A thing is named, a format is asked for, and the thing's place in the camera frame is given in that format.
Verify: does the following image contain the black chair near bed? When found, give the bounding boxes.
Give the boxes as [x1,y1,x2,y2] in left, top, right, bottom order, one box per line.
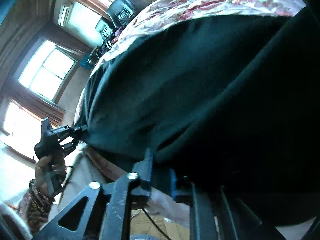
[106,0,137,28]

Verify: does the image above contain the pink floral rose quilt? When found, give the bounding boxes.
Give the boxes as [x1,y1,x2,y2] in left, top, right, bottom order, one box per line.
[74,0,317,141]

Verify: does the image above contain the black chair far left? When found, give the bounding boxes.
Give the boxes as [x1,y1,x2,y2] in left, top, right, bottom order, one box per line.
[95,17,115,40]

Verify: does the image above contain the patterned sleeve left forearm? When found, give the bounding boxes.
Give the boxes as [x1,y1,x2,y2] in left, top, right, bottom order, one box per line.
[17,179,55,235]

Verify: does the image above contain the white wall air conditioner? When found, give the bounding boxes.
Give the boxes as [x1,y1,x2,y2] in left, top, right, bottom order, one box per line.
[57,0,74,27]

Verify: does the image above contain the person left hand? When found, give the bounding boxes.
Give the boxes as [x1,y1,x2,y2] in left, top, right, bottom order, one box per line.
[35,152,67,197]

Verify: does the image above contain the black pants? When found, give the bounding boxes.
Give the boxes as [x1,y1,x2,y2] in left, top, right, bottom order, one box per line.
[77,9,319,226]

